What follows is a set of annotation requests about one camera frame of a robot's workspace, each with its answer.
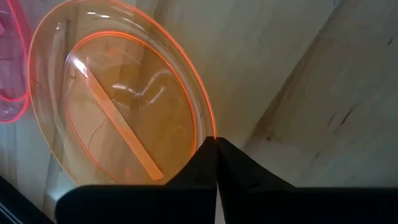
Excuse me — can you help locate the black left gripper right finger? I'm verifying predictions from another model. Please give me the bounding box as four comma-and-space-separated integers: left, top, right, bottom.
217, 138, 398, 224

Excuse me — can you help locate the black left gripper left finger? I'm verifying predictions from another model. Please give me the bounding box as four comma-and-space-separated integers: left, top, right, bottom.
55, 136, 218, 224

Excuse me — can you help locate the translucent orange plastic plate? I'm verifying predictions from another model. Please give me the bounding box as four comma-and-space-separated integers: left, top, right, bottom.
27, 0, 218, 187

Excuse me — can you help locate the translucent pink plastic plate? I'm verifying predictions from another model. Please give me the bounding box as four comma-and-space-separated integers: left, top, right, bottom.
0, 0, 32, 124

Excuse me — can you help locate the black table border strip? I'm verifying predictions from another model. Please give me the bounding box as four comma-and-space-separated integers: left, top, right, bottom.
0, 175, 55, 224

